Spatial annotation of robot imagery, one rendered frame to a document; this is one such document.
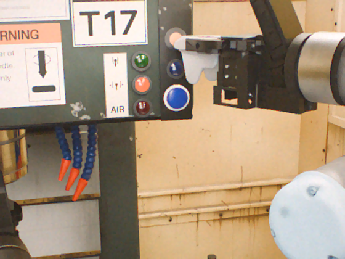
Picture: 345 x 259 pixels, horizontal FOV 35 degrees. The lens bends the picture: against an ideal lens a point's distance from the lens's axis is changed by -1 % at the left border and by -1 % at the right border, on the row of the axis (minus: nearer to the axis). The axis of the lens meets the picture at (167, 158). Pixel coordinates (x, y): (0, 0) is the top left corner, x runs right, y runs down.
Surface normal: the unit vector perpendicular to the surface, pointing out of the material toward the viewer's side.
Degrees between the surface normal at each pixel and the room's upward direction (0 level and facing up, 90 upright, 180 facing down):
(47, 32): 90
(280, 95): 90
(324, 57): 62
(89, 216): 91
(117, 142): 90
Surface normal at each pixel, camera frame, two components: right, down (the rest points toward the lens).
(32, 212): 0.22, 0.29
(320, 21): -0.97, 0.08
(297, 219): -0.67, 0.22
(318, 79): -0.71, 0.39
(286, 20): 0.62, -0.27
